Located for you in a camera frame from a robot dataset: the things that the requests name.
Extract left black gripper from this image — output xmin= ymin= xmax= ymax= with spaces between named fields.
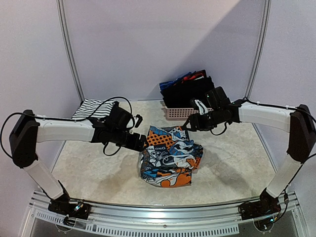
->
xmin=110 ymin=127 xmax=149 ymax=152

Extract colourful printed clothes pile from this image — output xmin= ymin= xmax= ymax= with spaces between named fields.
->
xmin=140 ymin=126 xmax=203 ymax=188

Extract black white striped tank top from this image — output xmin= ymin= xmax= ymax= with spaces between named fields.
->
xmin=72 ymin=99 xmax=115 ymax=119

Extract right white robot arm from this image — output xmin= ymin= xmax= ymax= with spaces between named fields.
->
xmin=182 ymin=86 xmax=316 ymax=198

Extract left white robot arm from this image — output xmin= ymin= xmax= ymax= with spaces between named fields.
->
xmin=9 ymin=98 xmax=148 ymax=214

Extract pink plastic laundry basket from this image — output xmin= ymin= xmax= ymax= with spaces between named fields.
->
xmin=163 ymin=104 xmax=213 ymax=120

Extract folded black garment in basket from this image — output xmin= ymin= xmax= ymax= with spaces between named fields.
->
xmin=161 ymin=77 xmax=215 ymax=108

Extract blue folded garment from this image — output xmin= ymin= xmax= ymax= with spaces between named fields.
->
xmin=159 ymin=79 xmax=181 ymax=91

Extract red black plaid garment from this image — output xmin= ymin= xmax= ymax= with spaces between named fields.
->
xmin=181 ymin=70 xmax=207 ymax=83

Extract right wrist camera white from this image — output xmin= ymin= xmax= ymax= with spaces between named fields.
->
xmin=190 ymin=98 xmax=208 ymax=115

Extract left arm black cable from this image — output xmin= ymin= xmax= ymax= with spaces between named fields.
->
xmin=0 ymin=96 xmax=136 ymax=161

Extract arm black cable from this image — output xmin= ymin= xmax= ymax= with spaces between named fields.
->
xmin=0 ymin=96 xmax=136 ymax=161
xmin=209 ymin=97 xmax=316 ymax=198

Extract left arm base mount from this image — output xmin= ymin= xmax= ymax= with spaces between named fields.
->
xmin=48 ymin=194 xmax=91 ymax=227

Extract aluminium front rail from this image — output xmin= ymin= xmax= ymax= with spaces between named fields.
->
xmin=21 ymin=191 xmax=309 ymax=237

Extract right aluminium frame post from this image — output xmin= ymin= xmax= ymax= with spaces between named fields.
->
xmin=243 ymin=0 xmax=272 ymax=104

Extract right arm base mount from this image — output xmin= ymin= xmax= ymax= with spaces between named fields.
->
xmin=238 ymin=189 xmax=289 ymax=233

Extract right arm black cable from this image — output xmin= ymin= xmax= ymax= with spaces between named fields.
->
xmin=209 ymin=97 xmax=316 ymax=198

